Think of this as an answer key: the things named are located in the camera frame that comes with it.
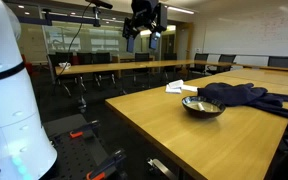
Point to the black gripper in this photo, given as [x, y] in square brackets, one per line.
[147, 14]

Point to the white marker with black cap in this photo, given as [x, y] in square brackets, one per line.
[200, 106]

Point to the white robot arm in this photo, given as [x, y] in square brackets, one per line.
[26, 152]

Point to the dark ceramic bowl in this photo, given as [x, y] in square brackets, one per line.
[213, 107]

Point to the black office chair centre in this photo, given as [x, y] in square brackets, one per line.
[102, 60]

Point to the white folded paper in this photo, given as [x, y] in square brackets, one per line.
[178, 86]

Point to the long wooden conference table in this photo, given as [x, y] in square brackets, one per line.
[90, 68]

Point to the white cup on far table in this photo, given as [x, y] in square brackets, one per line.
[65, 65]

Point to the black office chair by whiteboard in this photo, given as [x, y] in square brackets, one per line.
[224, 64]

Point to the black office chair left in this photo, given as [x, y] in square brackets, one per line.
[60, 77]

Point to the black clamp with orange tip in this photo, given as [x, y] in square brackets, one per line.
[90, 126]

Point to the dark navy cloth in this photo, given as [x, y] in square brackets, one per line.
[246, 95]

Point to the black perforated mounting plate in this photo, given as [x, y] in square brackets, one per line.
[77, 156]

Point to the black office chair far right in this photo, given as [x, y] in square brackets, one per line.
[275, 61]

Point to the metal table clamp bracket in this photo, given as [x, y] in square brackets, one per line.
[157, 167]

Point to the wall whiteboard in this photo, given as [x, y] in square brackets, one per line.
[262, 33]

